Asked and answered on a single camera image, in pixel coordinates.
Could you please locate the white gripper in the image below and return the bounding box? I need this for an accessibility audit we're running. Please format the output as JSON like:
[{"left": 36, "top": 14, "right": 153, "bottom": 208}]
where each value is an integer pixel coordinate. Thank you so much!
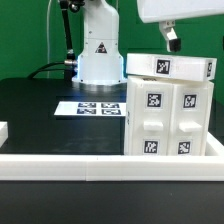
[{"left": 137, "top": 0, "right": 224, "bottom": 52}]

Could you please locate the white cabinet top block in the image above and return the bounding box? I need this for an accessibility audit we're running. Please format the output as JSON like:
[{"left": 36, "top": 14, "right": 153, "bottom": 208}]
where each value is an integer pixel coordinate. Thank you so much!
[{"left": 126, "top": 53, "right": 217, "bottom": 82}]

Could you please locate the white cabinet door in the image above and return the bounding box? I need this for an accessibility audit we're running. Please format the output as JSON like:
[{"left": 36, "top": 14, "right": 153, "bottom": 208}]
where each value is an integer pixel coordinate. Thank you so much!
[
  {"left": 167, "top": 81, "right": 214, "bottom": 156},
  {"left": 132, "top": 80, "right": 173, "bottom": 156}
]

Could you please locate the white cabinet body box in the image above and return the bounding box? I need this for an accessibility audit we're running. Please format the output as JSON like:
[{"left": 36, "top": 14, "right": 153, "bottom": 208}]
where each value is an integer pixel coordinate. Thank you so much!
[{"left": 124, "top": 77, "right": 214, "bottom": 156}]

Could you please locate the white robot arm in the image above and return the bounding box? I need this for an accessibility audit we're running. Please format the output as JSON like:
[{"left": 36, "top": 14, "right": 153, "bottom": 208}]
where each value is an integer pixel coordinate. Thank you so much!
[{"left": 73, "top": 0, "right": 224, "bottom": 86}]

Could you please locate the white base marker plate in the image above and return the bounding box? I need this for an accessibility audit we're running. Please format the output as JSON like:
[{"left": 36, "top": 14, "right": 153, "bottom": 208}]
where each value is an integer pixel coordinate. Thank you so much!
[{"left": 54, "top": 101, "right": 126, "bottom": 117}]

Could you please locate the white U-shaped fence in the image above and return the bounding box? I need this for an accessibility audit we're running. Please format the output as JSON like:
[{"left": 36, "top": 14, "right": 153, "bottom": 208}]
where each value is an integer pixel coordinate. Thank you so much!
[{"left": 0, "top": 121, "right": 224, "bottom": 182}]

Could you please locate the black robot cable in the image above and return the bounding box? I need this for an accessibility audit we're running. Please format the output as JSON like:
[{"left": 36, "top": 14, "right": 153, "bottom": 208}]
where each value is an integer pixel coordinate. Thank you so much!
[{"left": 27, "top": 0, "right": 85, "bottom": 80}]

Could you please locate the grey thin cable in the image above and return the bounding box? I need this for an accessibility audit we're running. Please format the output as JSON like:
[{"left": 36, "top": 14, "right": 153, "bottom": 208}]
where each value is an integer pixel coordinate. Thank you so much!
[{"left": 45, "top": 0, "right": 54, "bottom": 80}]

